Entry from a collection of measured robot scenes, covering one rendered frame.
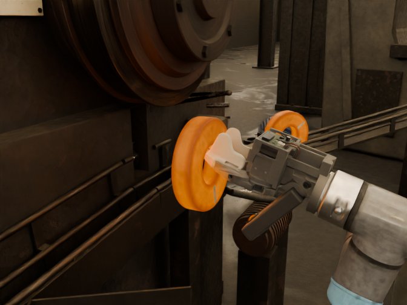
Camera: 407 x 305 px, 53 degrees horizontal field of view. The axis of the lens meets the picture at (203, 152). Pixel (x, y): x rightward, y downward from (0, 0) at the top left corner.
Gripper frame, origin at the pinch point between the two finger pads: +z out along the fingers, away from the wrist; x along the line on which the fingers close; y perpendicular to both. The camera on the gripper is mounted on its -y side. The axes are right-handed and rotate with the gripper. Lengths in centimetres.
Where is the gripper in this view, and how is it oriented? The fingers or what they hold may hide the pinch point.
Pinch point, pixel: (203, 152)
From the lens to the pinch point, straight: 68.0
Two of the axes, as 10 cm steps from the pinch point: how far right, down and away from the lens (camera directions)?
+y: 2.3, -8.8, -4.1
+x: -4.6, 2.7, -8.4
